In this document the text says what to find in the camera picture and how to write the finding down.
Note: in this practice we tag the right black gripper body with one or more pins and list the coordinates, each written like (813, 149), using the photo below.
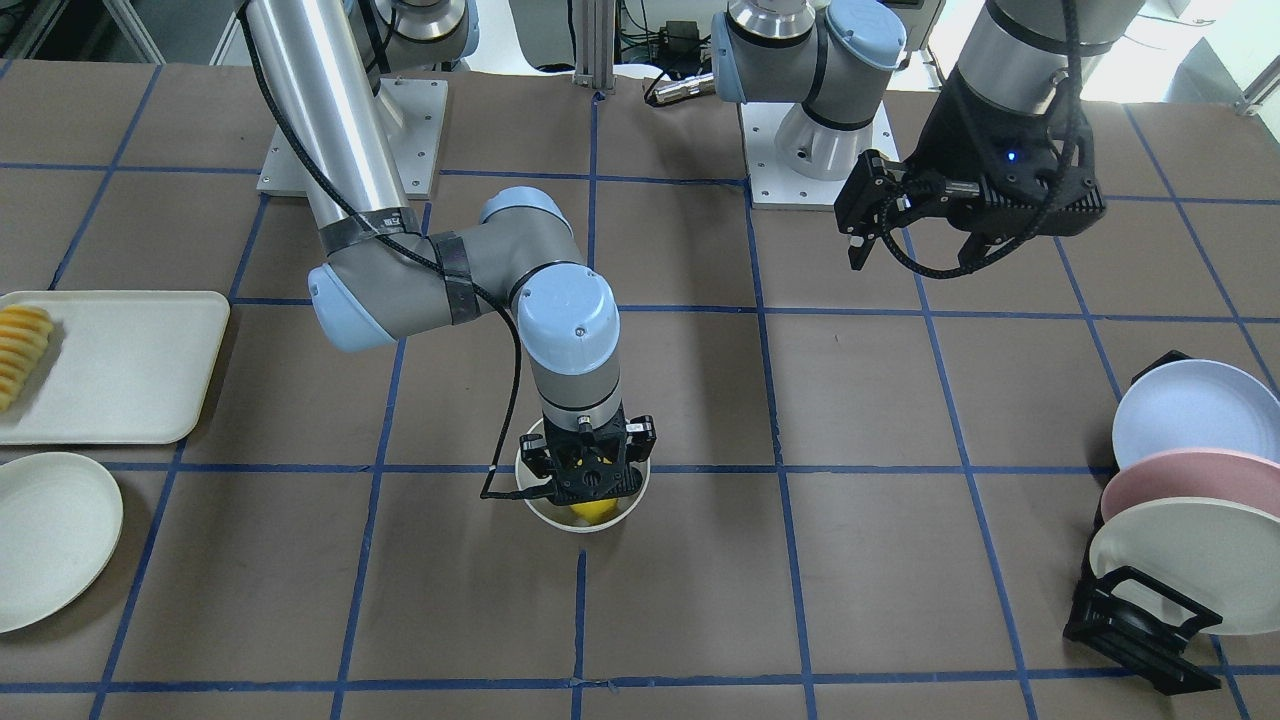
(537, 451)

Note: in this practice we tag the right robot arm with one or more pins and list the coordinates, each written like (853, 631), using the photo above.
(384, 280)

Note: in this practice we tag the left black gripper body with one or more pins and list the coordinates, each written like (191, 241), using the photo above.
(958, 128)

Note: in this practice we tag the black dish rack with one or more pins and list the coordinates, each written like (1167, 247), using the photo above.
(1133, 636)

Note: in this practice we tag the cream plate in rack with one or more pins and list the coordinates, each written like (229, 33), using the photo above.
(1221, 554)

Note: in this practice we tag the aluminium frame post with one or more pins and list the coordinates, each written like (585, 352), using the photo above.
(594, 35)

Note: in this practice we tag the cream round plate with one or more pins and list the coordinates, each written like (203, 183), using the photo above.
(61, 518)

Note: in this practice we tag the sliced yellow bread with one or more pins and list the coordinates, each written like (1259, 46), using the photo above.
(25, 336)

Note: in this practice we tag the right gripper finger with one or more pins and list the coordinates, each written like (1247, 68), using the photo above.
(536, 464)
(640, 439)

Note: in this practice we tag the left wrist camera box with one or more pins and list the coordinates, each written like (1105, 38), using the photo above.
(1014, 202)

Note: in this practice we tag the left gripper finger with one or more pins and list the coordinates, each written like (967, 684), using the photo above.
(859, 206)

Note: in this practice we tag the white rectangular tray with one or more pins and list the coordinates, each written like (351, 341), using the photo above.
(124, 367)

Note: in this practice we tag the white bowl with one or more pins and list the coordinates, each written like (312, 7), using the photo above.
(558, 515)

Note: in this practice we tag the pink plate in rack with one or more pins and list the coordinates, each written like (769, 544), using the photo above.
(1216, 473)

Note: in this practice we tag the white plastic chair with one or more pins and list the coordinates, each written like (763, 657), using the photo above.
(523, 38)

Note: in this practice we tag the yellow lemon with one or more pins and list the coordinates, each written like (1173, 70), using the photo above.
(595, 512)

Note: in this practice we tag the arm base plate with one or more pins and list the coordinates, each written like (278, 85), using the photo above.
(790, 185)
(411, 113)

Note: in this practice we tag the light blue plate in rack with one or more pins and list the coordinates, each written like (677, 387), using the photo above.
(1195, 403)

